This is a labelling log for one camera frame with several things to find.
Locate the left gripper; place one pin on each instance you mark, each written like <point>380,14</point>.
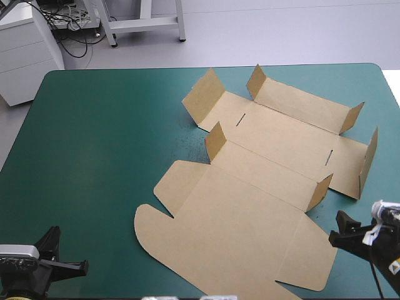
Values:
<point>22,276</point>

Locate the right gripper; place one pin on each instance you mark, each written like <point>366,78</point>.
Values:
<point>379,247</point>

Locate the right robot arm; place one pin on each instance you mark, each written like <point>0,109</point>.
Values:
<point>393,279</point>

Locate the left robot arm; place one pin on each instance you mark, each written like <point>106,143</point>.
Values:
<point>18,297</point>

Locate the brown cardboard box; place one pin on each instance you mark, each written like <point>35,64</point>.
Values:
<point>243,218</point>

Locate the white drawer cabinet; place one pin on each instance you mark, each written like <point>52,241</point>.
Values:
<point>25,56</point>

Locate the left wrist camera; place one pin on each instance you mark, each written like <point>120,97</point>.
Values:
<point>18,251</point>

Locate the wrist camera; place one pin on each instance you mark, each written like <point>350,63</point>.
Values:
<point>18,251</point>
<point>386,207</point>

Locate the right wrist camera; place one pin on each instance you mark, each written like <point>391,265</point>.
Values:
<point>386,207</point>

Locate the white metal frame stand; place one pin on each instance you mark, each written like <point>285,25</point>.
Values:
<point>147,23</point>

